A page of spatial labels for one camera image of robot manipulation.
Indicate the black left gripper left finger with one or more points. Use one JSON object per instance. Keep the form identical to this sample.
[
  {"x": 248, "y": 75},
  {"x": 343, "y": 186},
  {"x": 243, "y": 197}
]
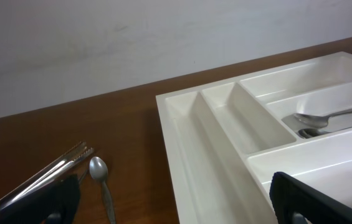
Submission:
[{"x": 57, "y": 202}]

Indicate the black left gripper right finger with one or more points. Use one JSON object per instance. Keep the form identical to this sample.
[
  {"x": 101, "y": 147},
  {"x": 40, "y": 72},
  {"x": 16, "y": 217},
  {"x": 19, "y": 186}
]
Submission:
[{"x": 296, "y": 202}]

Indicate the steel teaspoon patterned handle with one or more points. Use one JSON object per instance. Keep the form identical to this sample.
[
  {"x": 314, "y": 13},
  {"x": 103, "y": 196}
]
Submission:
[{"x": 99, "y": 172}]

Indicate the large steel tablespoon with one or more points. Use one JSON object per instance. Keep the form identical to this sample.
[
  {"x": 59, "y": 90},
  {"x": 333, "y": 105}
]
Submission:
[{"x": 318, "y": 121}]

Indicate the small thin steel teaspoon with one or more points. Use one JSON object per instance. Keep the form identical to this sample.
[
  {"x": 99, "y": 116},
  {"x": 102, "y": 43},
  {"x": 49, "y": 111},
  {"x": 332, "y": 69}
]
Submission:
[{"x": 81, "y": 178}]

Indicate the white plastic cutlery tray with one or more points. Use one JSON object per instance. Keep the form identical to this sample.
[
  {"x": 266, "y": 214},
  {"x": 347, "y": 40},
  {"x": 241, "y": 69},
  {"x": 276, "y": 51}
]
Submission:
[{"x": 225, "y": 140}]

